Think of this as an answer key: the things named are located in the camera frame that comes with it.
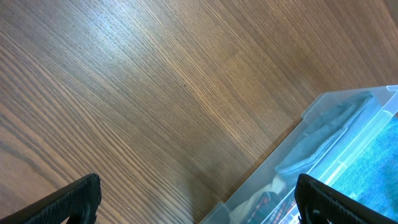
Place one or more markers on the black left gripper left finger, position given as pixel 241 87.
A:
pixel 75 203

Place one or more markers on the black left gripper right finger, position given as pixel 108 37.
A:
pixel 320 204

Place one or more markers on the red plaid shirt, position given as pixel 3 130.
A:
pixel 270 209

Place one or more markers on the blue jeans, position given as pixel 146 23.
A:
pixel 353 147

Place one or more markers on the cream cloth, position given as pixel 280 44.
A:
pixel 242 211

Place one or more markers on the clear plastic storage bin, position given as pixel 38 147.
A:
pixel 264 174

